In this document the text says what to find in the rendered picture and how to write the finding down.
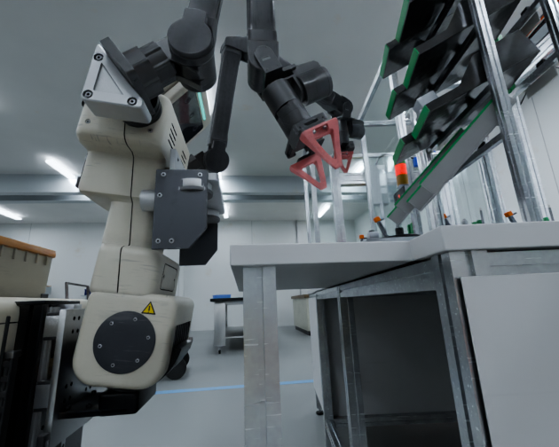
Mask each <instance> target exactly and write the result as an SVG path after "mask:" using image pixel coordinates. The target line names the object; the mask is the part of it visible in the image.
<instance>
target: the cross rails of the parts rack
mask: <svg viewBox="0 0 559 447"><path fill-rule="evenodd" d="M454 1H455V0H447V1H446V3H445V6H444V8H443V10H442V11H441V12H440V14H439V16H438V18H437V20H436V22H435V24H434V26H433V28H432V29H431V30H430V32H429V35H428V36H427V38H426V40H425V42H426V41H428V40H429V39H430V38H432V37H434V36H435V34H436V33H437V31H438V29H439V28H440V26H441V24H442V22H443V21H444V19H445V17H446V15H447V13H448V12H449V11H450V9H451V7H452V5H453V3H454ZM539 7H540V4H539V0H535V1H534V2H533V3H532V4H531V6H530V7H529V8H528V9H527V10H526V12H525V13H524V14H523V15H522V17H521V18H520V19H519V20H518V21H517V23H516V24H515V25H514V26H513V27H512V28H511V29H510V30H509V31H508V33H507V34H506V35H505V36H504V37H506V36H507V35H510V34H512V33H514V32H515V31H517V30H518V29H519V30H520V29H521V27H522V26H523V25H524V24H525V23H526V22H527V20H528V19H529V18H530V17H531V16H532V15H533V13H535V12H536V11H537V10H538V9H539ZM504 37H503V38H504ZM475 39H476V30H475V27H473V29H472V30H471V32H470V33H469V34H468V36H467V38H466V39H465V41H464V42H463V43H462V45H461V47H460V48H459V49H458V50H457V51H456V53H455V54H454V56H453V58H452V59H451V60H450V62H449V63H448V65H447V66H446V68H445V69H444V71H443V72H442V74H441V75H440V76H439V77H438V78H437V80H436V82H435V83H434V85H433V86H432V87H431V89H430V90H429V92H431V91H432V90H433V91H434V92H435V93H436V92H437V90H438V88H439V87H440V86H441V84H442V83H443V82H444V80H445V79H446V77H447V76H448V75H449V74H450V73H451V71H452V70H453V68H454V67H455V66H456V64H457V63H458V62H459V60H460V59H461V57H462V56H463V54H464V53H465V52H466V50H467V49H468V47H469V46H470V45H471V44H472V43H473V41H474V40H475ZM557 60H558V59H557V57H556V54H555V52H554V53H553V54H552V55H551V56H550V57H549V58H548V59H546V60H545V61H544V62H543V63H542V64H541V65H540V66H539V67H538V68H537V69H535V70H534V71H533V72H532V73H531V74H530V75H529V76H528V77H527V78H526V79H524V80H523V81H522V82H521V83H520V84H519V85H518V86H517V87H516V88H514V89H513V90H512V92H511V93H510V94H508V95H509V96H510V97H511V98H515V97H517V96H518V95H519V94H520V93H521V92H522V91H523V90H525V89H526V88H527V87H528V86H529V85H531V84H532V83H533V82H534V81H535V80H536V79H538V78H539V77H540V76H541V75H542V74H543V73H545V72H546V71H547V70H548V69H549V68H550V67H551V66H552V65H554V63H555V62H556V61H557ZM429 92H428V93H429ZM490 95H491V92H490V88H489V84H488V85H487V86H486V87H485V88H484V89H483V91H482V92H481V93H480V94H479V95H478V96H477V97H476V98H475V99H474V100H473V101H472V102H471V103H470V104H469V105H468V106H467V107H466V108H465V110H464V111H463V112H462V113H461V114H460V115H459V116H458V117H457V118H456V119H455V120H454V121H453V122H452V123H451V124H450V125H449V126H448V128H447V129H446V130H445V131H444V132H443V133H442V134H441V135H440V136H439V137H438V138H437V139H436V140H435V141H434V142H433V143H432V144H431V145H430V147H429V148H428V149H427V152H428V153H432V152H433V151H435V150H436V149H437V148H438V147H439V146H440V145H441V144H442V143H443V142H444V141H445V140H446V139H447V138H448V137H449V136H450V135H451V134H452V133H453V132H454V131H455V130H456V129H457V128H458V127H459V126H460V125H461V124H462V123H463V122H464V121H465V120H466V119H467V118H468V117H469V116H470V115H471V114H472V113H473V112H474V111H475V110H476V109H477V108H478V107H479V106H480V105H481V104H482V103H483V102H484V101H485V100H486V99H487V98H488V97H489V96H490Z"/></svg>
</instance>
